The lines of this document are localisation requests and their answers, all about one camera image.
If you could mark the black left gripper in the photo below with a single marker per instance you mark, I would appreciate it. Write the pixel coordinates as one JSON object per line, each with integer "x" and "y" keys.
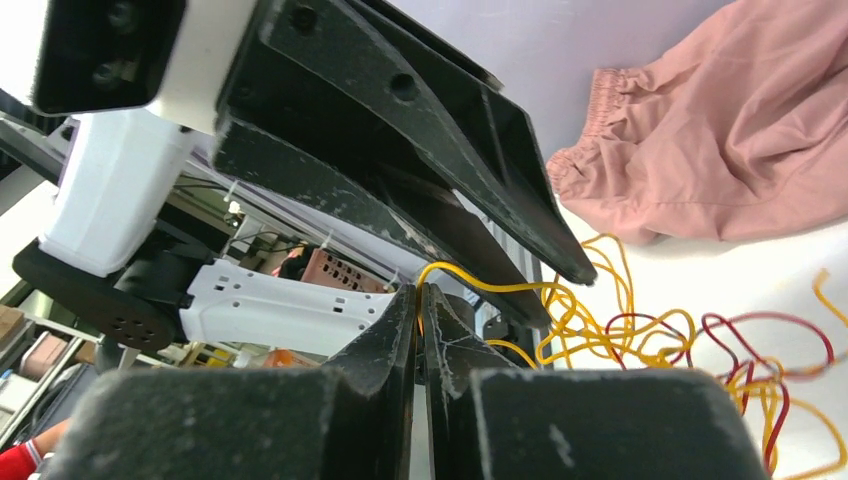
{"x": 280, "y": 128}

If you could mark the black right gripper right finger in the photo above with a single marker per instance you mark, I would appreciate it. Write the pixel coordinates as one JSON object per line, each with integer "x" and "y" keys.
{"x": 490, "y": 419}

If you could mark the pink cloth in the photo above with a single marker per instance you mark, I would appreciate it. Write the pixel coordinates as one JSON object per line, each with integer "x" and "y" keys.
{"x": 737, "y": 133}

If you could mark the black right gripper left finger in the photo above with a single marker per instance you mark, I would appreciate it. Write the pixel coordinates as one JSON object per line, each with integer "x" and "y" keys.
{"x": 349, "y": 418}

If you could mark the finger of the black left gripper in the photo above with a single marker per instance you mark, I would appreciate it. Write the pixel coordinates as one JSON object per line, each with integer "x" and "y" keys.
{"x": 481, "y": 144}

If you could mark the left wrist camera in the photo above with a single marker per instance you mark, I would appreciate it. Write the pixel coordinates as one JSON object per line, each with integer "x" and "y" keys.
{"x": 170, "y": 57}

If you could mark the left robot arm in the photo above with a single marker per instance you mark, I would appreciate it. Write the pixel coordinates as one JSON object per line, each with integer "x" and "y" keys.
{"x": 106, "y": 256}

